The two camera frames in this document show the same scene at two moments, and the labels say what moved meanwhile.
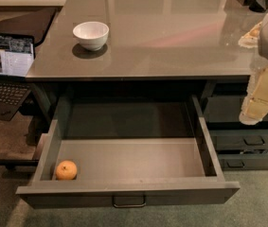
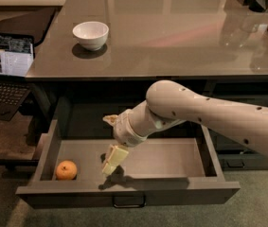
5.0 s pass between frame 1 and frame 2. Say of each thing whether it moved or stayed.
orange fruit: stayed
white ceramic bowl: stayed
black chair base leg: stayed
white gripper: moved
